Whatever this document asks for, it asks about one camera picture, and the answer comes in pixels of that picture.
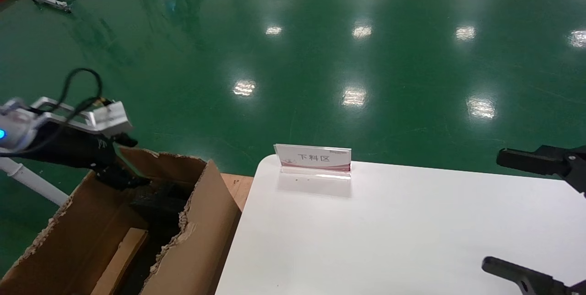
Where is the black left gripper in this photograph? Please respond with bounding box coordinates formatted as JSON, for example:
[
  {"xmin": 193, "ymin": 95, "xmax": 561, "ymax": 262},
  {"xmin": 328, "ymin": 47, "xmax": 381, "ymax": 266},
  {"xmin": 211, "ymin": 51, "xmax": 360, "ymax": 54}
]
[{"xmin": 23, "ymin": 125, "xmax": 152, "ymax": 191}]

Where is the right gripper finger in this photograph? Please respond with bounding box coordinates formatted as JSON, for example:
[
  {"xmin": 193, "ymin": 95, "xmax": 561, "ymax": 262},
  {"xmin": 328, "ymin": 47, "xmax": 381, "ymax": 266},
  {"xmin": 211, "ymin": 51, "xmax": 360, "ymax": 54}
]
[
  {"xmin": 482, "ymin": 257, "xmax": 586, "ymax": 295},
  {"xmin": 497, "ymin": 145, "xmax": 586, "ymax": 195}
]

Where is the small cardboard box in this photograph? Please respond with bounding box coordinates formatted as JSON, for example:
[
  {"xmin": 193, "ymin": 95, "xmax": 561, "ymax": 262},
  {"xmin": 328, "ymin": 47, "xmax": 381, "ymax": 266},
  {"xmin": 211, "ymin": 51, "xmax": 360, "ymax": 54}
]
[{"xmin": 91, "ymin": 227, "xmax": 150, "ymax": 295}]

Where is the large open cardboard box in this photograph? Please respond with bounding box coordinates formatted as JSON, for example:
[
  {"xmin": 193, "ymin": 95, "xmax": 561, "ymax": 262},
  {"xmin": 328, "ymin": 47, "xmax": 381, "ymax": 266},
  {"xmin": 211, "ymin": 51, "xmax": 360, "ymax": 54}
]
[{"xmin": 0, "ymin": 146, "xmax": 242, "ymax": 295}]

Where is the black foam insert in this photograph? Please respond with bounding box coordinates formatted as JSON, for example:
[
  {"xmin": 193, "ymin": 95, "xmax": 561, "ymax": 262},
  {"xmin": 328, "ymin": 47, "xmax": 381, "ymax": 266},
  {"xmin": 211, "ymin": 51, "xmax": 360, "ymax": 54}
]
[{"xmin": 130, "ymin": 183, "xmax": 189, "ymax": 229}]

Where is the white pipe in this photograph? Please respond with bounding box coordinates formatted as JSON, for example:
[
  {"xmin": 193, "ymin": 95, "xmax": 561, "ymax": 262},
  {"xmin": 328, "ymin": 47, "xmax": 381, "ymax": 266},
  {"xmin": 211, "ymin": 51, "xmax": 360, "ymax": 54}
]
[{"xmin": 0, "ymin": 155, "xmax": 70, "ymax": 207}]

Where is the wooden board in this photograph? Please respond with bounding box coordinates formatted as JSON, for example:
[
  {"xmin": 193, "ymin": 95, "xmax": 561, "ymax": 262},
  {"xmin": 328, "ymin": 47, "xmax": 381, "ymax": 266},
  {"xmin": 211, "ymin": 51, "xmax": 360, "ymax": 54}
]
[{"xmin": 220, "ymin": 174, "xmax": 255, "ymax": 212}]

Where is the acrylic sign with red print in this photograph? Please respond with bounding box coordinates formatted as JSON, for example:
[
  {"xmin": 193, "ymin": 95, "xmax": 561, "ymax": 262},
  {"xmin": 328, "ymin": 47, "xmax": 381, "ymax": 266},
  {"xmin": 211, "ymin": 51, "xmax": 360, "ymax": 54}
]
[{"xmin": 274, "ymin": 144, "xmax": 352, "ymax": 180}]

